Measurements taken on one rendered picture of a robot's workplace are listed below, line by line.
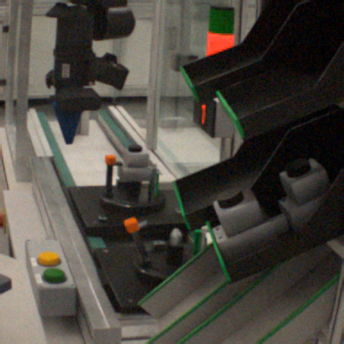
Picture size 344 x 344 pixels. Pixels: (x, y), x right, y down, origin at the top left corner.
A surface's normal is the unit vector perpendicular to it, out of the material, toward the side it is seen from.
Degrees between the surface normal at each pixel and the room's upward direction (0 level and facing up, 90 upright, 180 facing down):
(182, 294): 90
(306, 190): 88
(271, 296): 90
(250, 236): 90
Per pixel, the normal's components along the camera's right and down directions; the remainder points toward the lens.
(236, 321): 0.10, 0.32
